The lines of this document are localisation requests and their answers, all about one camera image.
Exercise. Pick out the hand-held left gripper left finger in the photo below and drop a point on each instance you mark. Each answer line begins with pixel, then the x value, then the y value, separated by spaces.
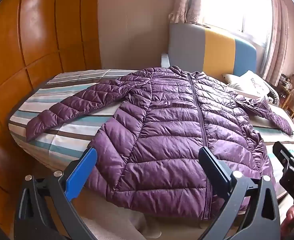
pixel 80 176

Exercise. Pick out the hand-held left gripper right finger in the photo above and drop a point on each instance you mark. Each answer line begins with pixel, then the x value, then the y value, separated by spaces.
pixel 214 170

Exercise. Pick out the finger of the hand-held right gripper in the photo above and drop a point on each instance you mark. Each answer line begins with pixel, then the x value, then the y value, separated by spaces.
pixel 283 153

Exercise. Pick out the purple puffer jacket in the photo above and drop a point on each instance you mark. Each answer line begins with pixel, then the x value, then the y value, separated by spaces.
pixel 162 130

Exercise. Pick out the person's right hand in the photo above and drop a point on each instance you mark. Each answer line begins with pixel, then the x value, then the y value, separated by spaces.
pixel 288 221

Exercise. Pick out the striped bed quilt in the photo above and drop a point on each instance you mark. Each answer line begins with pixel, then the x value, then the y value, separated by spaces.
pixel 69 135

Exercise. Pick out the cluttered desk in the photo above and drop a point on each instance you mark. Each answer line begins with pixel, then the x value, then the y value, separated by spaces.
pixel 287 82

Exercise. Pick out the white printed pillow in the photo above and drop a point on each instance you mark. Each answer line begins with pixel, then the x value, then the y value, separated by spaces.
pixel 256 83

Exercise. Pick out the beige pillow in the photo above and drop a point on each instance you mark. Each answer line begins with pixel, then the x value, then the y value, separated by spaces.
pixel 230 80

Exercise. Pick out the beige patterned curtain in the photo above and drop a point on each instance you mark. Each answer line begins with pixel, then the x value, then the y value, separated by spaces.
pixel 277 50
pixel 187 2

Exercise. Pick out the grey yellow blue headboard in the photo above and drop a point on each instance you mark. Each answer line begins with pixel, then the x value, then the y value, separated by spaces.
pixel 217 52

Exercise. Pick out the grey cushion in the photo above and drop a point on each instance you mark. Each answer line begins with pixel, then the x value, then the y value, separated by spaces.
pixel 165 60

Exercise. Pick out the wooden wardrobe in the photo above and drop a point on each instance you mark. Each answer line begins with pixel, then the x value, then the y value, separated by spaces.
pixel 36 42

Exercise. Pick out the bright window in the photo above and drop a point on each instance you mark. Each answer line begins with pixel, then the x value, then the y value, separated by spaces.
pixel 237 10

